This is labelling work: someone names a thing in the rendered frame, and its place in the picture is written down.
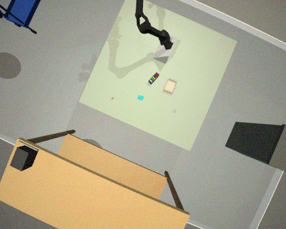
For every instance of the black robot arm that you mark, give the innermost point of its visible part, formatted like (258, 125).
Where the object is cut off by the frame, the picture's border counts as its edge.
(146, 27)

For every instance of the beige shallow tray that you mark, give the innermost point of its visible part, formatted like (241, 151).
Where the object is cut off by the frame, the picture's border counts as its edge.
(170, 85)

